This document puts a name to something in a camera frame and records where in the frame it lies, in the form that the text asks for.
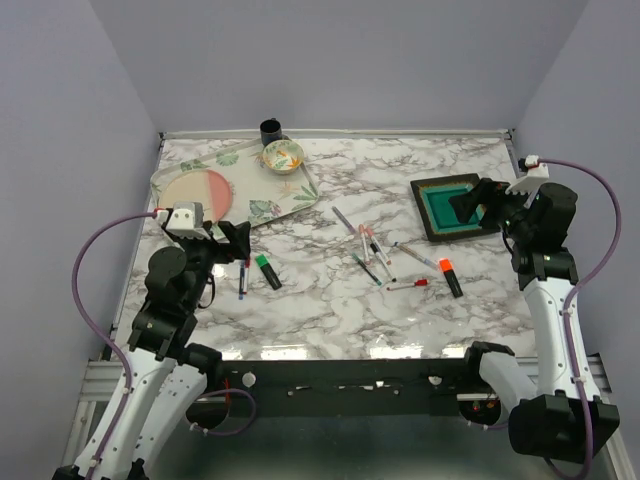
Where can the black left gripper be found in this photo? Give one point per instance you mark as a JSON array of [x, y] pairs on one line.
[[239, 246]]

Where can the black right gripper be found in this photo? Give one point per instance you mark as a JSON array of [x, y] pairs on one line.
[[488, 192]]

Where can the orange highlighter cap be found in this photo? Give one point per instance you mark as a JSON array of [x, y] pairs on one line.
[[445, 265]]

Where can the black orange highlighter body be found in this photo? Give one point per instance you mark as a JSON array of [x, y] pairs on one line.
[[453, 283]]

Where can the blue tip thin pen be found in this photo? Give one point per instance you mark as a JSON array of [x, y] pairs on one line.
[[407, 250]]

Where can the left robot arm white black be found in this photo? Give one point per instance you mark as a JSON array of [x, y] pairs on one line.
[[163, 371]]

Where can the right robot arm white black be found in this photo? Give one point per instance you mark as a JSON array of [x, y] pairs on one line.
[[560, 415]]

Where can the blue red whiteboard pen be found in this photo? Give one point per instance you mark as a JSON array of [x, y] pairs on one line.
[[243, 278]]

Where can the green fineliner pen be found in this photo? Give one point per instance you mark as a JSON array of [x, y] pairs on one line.
[[366, 269]]

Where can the green cap black highlighter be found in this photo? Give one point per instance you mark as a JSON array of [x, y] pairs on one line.
[[268, 272]]

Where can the black teal square plate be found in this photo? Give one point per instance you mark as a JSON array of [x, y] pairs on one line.
[[438, 217]]

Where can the floral leaf pattern tray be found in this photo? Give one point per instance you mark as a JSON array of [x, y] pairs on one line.
[[259, 195]]

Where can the pink cream round plate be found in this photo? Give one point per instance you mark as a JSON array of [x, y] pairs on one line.
[[203, 186]]

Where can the floral small bowl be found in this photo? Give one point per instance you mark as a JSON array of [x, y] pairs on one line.
[[283, 156]]

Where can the pink cap white marker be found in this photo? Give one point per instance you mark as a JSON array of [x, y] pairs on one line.
[[377, 244]]

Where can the grey purple marker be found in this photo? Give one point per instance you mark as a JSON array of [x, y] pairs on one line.
[[344, 220]]

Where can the dark blue mug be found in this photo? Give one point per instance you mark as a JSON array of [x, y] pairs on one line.
[[270, 131]]

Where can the peach cap white marker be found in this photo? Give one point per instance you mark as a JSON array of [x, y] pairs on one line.
[[365, 246]]

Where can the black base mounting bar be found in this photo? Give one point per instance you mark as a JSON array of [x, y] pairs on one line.
[[347, 388]]

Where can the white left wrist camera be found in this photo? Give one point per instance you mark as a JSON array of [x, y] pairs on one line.
[[185, 217]]

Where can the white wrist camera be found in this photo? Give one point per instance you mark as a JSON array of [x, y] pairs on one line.
[[535, 173], [185, 217]]

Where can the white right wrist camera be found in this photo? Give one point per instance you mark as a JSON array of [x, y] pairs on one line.
[[535, 173]]

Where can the aluminium frame rail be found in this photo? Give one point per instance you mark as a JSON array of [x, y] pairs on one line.
[[100, 381]]

